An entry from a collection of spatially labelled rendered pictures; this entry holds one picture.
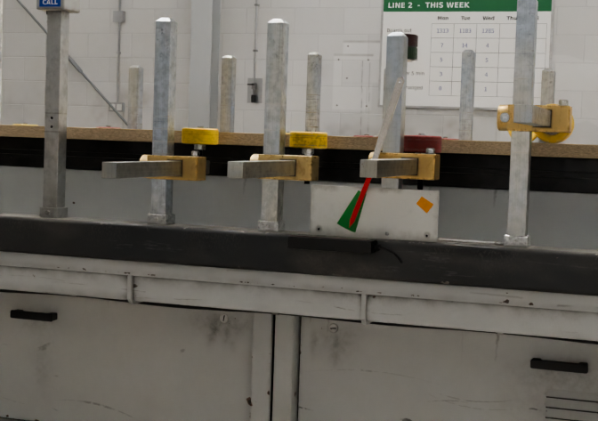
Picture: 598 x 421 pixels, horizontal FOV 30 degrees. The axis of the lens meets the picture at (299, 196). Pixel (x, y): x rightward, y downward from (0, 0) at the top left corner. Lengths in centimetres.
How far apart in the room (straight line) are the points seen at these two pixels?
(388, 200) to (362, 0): 757
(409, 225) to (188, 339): 71
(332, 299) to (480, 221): 36
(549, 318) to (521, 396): 31
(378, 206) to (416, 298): 20
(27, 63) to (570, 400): 902
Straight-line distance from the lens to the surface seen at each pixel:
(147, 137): 256
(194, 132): 242
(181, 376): 268
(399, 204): 219
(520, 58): 216
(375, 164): 188
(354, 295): 227
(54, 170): 249
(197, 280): 238
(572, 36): 937
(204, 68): 993
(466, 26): 947
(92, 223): 242
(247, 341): 260
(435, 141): 226
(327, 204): 223
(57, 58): 249
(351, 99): 967
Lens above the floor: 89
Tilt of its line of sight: 3 degrees down
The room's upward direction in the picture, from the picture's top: 2 degrees clockwise
